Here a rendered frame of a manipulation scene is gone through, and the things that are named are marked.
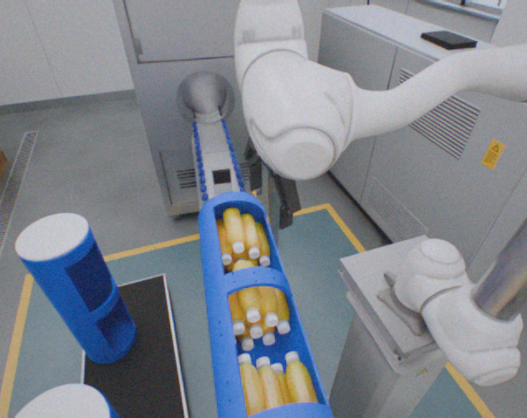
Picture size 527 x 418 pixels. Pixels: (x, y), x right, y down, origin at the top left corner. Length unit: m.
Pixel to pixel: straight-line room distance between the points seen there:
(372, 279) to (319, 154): 0.98
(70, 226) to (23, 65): 4.07
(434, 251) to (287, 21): 0.78
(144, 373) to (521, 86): 2.04
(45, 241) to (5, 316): 1.37
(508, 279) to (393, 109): 0.53
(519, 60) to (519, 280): 0.43
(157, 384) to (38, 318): 1.07
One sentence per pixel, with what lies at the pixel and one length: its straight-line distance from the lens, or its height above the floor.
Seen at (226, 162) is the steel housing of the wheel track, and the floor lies 0.93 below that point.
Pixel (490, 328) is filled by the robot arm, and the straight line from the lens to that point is 0.98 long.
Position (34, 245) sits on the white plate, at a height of 1.04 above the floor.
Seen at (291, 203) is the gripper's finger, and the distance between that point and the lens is 0.65.
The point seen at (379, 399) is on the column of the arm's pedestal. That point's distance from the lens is 1.54.
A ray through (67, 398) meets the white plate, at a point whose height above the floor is 1.04.
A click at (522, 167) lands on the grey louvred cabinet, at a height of 1.17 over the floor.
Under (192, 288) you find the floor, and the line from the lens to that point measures 2.63.
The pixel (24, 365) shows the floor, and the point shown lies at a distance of 2.71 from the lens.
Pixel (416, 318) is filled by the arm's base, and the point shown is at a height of 1.11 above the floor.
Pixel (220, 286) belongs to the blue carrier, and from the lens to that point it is 1.09.
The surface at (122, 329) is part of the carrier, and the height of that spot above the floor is 0.16.
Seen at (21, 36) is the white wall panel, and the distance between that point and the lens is 5.52.
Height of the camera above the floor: 2.07
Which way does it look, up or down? 41 degrees down
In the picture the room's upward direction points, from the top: straight up
